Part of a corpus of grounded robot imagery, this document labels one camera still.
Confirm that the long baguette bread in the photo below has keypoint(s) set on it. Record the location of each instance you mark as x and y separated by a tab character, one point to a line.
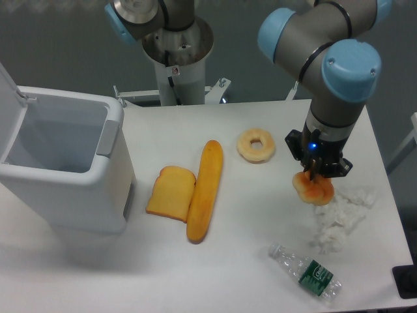
206	188

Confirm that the round golden bread roll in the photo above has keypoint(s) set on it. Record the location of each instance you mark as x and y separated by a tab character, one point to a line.
318	191

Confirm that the white trash can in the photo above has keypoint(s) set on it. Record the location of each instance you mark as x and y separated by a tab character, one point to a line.
64	155

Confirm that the clear plastic water bottle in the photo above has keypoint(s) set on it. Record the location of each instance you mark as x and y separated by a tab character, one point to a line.
311	275

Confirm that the black device at edge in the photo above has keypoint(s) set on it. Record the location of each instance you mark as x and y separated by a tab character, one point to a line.
405	280

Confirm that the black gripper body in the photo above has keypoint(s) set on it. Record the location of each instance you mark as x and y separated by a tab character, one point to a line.
333	162

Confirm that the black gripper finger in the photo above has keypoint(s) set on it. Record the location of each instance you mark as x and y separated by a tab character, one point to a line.
313	149

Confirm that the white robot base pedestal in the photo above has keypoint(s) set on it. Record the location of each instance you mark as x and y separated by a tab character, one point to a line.
179	59

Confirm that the ring doughnut bread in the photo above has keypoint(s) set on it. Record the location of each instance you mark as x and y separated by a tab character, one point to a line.
256	145

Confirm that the toast bread slice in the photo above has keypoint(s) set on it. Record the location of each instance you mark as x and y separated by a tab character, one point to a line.
172	193

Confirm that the white metal frame right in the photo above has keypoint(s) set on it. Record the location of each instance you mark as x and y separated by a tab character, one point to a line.
404	149

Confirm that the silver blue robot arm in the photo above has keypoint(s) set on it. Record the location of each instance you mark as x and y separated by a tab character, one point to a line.
318	49

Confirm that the crumpled white tissue paper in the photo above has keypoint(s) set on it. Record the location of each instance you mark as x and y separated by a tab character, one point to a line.
341	216

